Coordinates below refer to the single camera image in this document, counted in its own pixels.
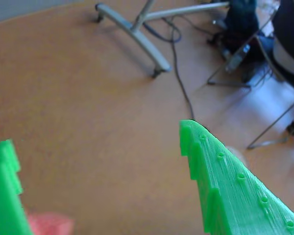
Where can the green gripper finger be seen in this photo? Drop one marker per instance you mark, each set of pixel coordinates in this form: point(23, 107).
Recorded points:
point(2, 195)
point(235, 200)

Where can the orange block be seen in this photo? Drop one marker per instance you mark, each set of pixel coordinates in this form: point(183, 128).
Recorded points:
point(51, 224)

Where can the dark blue bag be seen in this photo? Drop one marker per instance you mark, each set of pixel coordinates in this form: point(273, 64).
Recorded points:
point(240, 27)

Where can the black chair with metal frame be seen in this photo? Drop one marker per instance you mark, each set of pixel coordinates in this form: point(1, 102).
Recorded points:
point(289, 49)

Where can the grey metal table frame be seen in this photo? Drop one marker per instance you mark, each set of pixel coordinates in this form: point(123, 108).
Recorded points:
point(142, 41)

